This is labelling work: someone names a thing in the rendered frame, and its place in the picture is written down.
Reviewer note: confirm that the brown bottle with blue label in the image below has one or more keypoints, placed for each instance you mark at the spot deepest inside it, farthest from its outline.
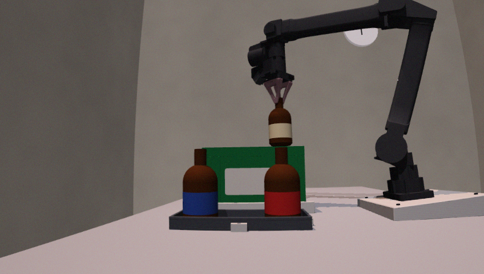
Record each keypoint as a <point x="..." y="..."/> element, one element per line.
<point x="200" y="188"/>

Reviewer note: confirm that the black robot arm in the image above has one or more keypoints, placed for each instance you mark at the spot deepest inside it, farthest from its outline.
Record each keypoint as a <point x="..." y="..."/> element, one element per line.
<point x="391" y="147"/>

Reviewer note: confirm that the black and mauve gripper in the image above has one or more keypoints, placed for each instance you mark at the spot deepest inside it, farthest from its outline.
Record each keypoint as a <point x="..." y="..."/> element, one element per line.
<point x="279" y="80"/>

